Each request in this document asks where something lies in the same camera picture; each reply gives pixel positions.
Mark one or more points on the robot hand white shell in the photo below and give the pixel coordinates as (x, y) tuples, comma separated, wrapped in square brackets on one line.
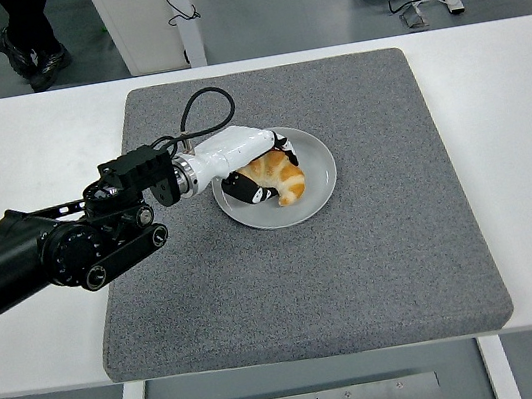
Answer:
[(233, 149)]

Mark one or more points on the golden croissant bread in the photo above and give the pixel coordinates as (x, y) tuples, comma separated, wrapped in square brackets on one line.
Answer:
[(287, 176)]

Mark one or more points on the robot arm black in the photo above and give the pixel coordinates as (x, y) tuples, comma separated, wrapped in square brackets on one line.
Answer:
[(12, 260)]

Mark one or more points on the round pale grey plate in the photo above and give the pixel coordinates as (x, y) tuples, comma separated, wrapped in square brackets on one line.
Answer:
[(318, 191)]

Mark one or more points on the white square column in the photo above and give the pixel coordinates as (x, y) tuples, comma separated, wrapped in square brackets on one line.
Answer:
[(190, 39)]

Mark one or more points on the grey speckled mat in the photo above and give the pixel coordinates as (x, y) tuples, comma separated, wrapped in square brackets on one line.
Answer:
[(290, 287)]

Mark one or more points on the white panel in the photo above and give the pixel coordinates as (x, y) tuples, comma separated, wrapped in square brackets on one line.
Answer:
[(137, 22)]

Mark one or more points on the grey floor socket box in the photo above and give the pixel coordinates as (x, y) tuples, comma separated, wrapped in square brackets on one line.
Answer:
[(415, 19)]

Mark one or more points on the person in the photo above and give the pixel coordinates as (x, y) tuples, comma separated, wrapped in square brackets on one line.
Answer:
[(30, 19)]

